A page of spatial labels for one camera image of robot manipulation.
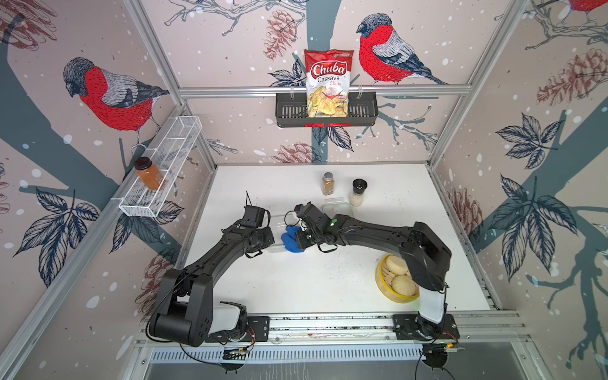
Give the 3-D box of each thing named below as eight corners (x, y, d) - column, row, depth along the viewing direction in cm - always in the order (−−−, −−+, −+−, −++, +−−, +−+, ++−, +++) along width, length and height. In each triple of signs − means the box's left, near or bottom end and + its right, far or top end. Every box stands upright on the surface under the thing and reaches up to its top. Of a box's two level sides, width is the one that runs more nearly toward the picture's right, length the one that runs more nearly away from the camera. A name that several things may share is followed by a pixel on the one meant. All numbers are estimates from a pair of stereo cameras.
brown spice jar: (322, 196, 111) (322, 181, 103) (321, 186, 115) (322, 172, 107) (333, 196, 111) (335, 181, 103) (332, 186, 115) (334, 172, 107)
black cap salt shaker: (350, 206, 106) (354, 189, 97) (349, 195, 110) (352, 178, 101) (363, 206, 106) (368, 189, 97) (361, 195, 110) (366, 178, 101)
